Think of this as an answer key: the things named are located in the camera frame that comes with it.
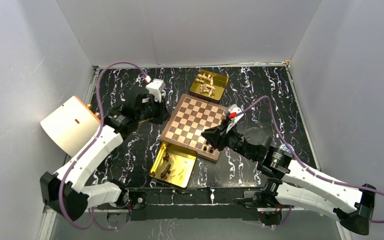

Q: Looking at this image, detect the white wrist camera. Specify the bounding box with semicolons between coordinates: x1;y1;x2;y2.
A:
225;104;244;133
145;79;166;103

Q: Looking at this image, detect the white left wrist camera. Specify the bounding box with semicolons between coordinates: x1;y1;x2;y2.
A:
145;79;166;103

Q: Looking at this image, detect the blue round object on table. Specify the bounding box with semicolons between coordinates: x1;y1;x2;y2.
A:
279;143;294;154

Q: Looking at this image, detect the wooden folding chess board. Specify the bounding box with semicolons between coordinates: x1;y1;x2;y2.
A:
159;94;227;163

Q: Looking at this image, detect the gold tin with dark pieces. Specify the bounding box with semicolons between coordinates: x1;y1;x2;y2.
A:
154;142;198;190

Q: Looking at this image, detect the gold tin with light pieces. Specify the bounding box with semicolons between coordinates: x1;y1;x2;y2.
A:
189;70;229;104

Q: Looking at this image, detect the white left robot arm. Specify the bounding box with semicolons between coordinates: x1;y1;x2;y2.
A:
40;79;170;221

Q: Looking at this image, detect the pile of dark chess pieces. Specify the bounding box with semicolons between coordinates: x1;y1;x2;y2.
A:
149;146;172;181

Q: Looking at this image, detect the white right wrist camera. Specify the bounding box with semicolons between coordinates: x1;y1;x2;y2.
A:
225;104;244;133

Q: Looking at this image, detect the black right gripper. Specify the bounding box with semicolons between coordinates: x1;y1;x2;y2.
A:
200;119;258;163

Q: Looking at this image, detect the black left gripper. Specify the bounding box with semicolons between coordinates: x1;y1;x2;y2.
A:
136;94;171;125

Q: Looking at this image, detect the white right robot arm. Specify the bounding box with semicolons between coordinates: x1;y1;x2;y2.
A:
201;124;375;236

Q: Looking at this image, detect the pile of light chess pieces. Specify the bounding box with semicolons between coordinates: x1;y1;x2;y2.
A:
195;73;216;97

